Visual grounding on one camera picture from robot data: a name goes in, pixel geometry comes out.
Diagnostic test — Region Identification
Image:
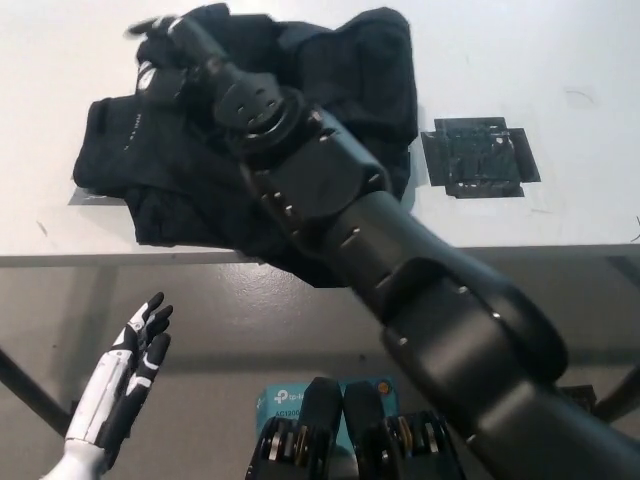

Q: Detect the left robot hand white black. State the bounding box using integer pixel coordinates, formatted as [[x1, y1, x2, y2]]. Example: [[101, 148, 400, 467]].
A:
[[63, 291, 175, 452]]

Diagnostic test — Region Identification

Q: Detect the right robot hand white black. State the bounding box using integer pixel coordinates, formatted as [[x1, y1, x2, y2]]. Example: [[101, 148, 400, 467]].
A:
[[123, 2, 241, 106]]

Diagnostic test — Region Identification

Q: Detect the black Columbia jacket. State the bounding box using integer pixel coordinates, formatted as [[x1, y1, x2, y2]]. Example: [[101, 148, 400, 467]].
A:
[[72, 5, 419, 291]]

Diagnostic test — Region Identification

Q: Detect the black table leg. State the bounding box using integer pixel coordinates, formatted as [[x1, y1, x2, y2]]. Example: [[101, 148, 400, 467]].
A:
[[593, 361, 640, 424], [0, 346, 72, 432]]

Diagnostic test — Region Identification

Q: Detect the teal tp-link box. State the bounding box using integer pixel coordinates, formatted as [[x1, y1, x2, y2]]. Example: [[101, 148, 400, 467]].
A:
[[256, 379, 402, 454]]

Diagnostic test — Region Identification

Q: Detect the black tape patch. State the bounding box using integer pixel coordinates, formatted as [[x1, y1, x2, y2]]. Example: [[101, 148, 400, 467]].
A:
[[419, 116, 542, 200]]

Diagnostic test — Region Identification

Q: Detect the black floor pad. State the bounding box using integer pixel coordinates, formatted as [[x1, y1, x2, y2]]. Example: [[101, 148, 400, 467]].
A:
[[558, 383, 598, 416]]

